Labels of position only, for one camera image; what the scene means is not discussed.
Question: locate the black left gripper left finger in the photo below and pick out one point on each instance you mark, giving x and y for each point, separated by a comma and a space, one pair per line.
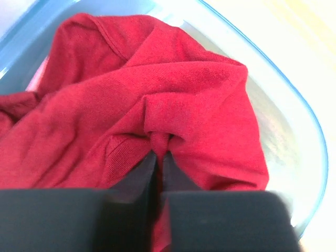
116, 219

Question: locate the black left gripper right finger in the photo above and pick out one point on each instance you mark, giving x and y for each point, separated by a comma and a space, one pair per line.
223, 220

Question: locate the dark red t-shirt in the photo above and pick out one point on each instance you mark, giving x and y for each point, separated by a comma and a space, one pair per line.
116, 88

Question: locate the clear blue plastic bin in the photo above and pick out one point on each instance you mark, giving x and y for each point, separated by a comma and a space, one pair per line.
291, 136

